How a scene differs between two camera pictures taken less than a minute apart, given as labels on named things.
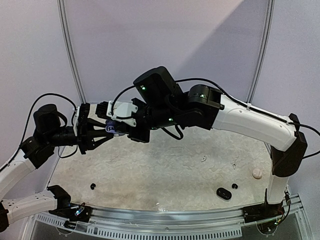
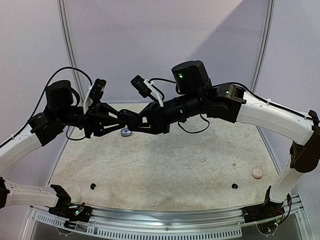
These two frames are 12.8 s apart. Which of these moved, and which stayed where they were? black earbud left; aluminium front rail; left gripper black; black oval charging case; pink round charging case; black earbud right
Moved: black oval charging case; left gripper black
Stayed: aluminium front rail; pink round charging case; black earbud left; black earbud right
